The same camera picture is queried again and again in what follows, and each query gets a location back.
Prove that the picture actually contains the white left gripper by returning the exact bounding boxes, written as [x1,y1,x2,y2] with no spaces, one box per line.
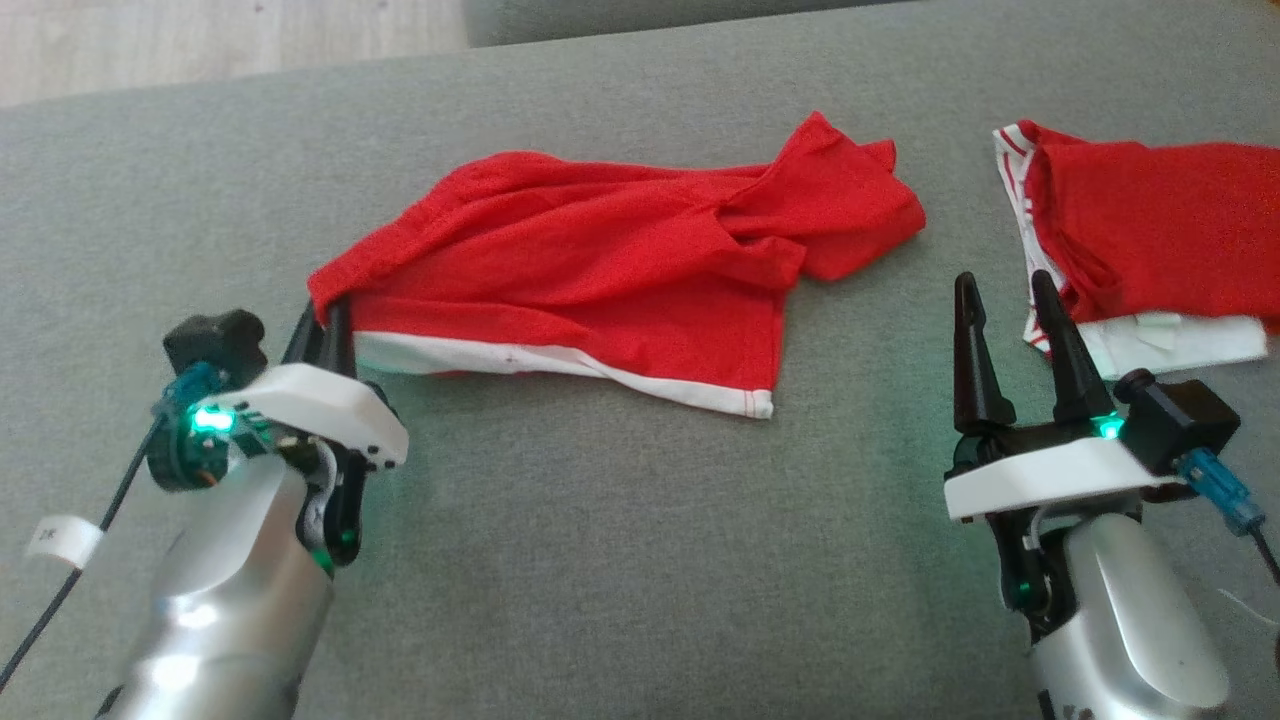
[148,298,409,578]

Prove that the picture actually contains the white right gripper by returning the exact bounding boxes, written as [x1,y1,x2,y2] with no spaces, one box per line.
[943,270,1188,641]

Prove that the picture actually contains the red basketball jersey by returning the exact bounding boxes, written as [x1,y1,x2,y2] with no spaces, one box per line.
[993,120,1280,381]

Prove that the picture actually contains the red shorts white stripe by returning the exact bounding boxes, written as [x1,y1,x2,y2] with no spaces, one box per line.
[307,110,927,420]

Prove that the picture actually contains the grey sofa seat cushion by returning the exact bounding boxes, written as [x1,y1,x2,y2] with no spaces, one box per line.
[0,0,1280,720]

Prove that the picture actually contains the blue left cable connector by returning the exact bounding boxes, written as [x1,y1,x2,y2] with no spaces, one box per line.
[152,362,227,423]

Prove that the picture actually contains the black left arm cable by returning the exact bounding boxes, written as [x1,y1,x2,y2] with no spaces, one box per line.
[0,418,169,693]

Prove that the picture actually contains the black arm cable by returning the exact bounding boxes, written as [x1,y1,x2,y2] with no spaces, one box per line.
[0,418,169,693]
[1248,525,1280,589]

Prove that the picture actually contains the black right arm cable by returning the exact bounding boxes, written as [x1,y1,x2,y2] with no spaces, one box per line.
[1248,525,1280,589]

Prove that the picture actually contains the white cable label tag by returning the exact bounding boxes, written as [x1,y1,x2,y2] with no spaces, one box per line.
[24,514,105,572]

